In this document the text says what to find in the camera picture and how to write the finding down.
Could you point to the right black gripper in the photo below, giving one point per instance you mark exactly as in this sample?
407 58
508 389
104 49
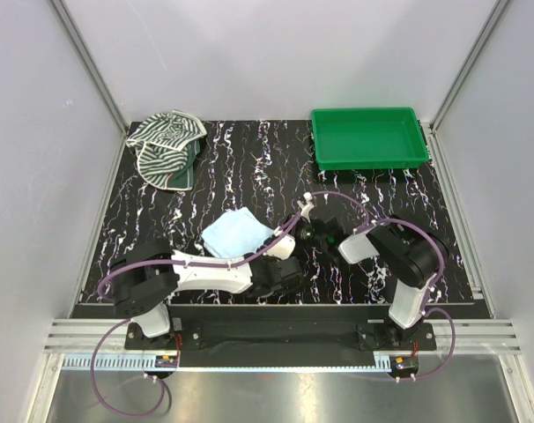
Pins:
301 222

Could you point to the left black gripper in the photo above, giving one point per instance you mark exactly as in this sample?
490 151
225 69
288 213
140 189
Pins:
270 259

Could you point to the light blue towel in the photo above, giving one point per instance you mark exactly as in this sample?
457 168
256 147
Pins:
235 233

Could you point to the green white striped towel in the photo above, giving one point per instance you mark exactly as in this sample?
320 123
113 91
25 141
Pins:
166 146

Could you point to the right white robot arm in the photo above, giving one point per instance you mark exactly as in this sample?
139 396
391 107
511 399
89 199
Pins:
414 257

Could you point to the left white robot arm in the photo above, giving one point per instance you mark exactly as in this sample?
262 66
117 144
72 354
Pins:
140 280

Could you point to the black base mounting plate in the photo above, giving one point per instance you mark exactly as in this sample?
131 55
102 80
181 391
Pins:
309 325

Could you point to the black marble pattern mat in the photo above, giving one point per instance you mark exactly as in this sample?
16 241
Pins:
266 166

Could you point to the green plastic tray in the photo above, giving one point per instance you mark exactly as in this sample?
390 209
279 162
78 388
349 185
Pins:
367 138

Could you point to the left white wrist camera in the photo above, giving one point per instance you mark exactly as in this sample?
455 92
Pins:
283 249

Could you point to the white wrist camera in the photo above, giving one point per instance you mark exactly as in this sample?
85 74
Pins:
283 249
306 205

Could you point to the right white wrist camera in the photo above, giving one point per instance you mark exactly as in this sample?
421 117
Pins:
306 205

